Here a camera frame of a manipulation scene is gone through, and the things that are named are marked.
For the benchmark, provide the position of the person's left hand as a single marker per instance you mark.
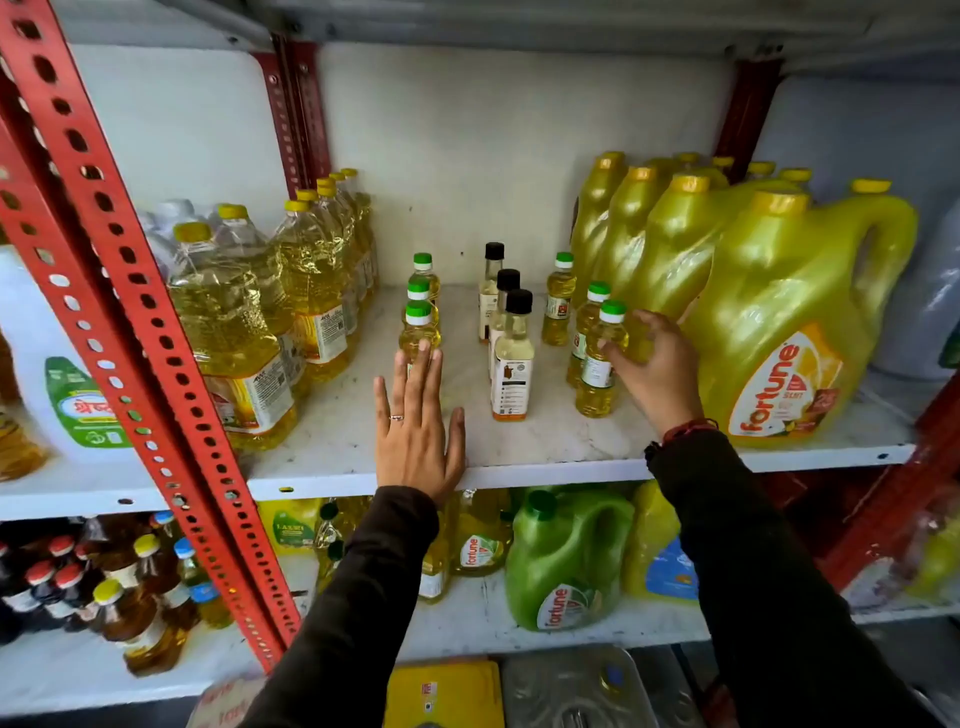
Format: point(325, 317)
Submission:
point(416, 450)

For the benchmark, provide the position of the person's right hand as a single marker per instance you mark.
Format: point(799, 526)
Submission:
point(664, 375)

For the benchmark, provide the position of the person's left little finger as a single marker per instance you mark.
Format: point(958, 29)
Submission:
point(381, 401)

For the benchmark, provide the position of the person's left middle finger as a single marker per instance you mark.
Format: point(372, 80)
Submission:
point(419, 379)

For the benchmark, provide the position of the person's right thumb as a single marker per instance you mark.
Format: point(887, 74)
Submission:
point(621, 363)

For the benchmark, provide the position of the person's left thumb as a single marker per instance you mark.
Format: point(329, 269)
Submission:
point(457, 439)

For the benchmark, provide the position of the small green cap oil bottle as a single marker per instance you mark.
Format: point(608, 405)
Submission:
point(418, 289)
point(424, 270)
point(416, 334)
point(558, 307)
point(580, 337)
point(596, 391)

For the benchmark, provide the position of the person's left forearm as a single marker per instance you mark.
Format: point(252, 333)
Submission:
point(337, 622)

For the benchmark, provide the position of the person's right forearm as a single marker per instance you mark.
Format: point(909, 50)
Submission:
point(765, 600)

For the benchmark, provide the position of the white shelf board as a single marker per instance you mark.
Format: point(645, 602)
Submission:
point(337, 450)
point(465, 622)

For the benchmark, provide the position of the black cap oil bottle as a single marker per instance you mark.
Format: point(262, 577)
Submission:
point(501, 307)
point(489, 292)
point(513, 367)

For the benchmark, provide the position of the yellow oil bottle oval label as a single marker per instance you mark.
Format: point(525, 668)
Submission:
point(480, 536)

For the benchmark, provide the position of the yellow oil bottle white label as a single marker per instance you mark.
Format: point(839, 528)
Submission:
point(433, 562)

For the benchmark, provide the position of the clear bottle with dark cap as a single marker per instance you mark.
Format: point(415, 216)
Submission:
point(331, 566)
point(330, 521)

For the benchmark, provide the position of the yellow oil pouch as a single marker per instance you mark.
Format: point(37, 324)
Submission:
point(289, 525)

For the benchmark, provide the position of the row of clear oil bottles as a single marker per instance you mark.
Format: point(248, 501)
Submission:
point(240, 337)

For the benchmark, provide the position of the green oil jug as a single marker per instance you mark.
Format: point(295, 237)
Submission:
point(562, 562)

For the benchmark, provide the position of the row of yellow oil jugs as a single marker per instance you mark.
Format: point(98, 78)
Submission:
point(780, 315)

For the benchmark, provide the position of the yellow jug with blue label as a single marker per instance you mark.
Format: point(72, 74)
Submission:
point(656, 547)

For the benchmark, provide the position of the yellow oil tin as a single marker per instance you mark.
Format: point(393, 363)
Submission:
point(442, 694)

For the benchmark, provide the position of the silver oil tin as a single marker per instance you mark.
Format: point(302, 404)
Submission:
point(577, 690)

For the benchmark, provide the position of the red slotted rack upright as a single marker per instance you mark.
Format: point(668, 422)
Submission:
point(885, 510)
point(300, 112)
point(746, 112)
point(112, 247)

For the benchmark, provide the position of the translucent white jug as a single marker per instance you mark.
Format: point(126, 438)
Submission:
point(922, 307)

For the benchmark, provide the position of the cluster of dark oil bottles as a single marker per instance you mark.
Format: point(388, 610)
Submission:
point(127, 592)

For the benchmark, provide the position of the white jug with green label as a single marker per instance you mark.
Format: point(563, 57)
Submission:
point(52, 375)

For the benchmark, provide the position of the white paper sign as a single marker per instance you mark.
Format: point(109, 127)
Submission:
point(225, 705)

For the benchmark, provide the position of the grey metal shelf board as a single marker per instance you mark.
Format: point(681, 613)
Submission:
point(525, 22)

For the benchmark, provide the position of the clear plastic packets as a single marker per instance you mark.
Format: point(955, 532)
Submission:
point(915, 562)

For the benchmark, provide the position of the amber oil bottle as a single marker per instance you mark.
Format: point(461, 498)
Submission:
point(15, 450)

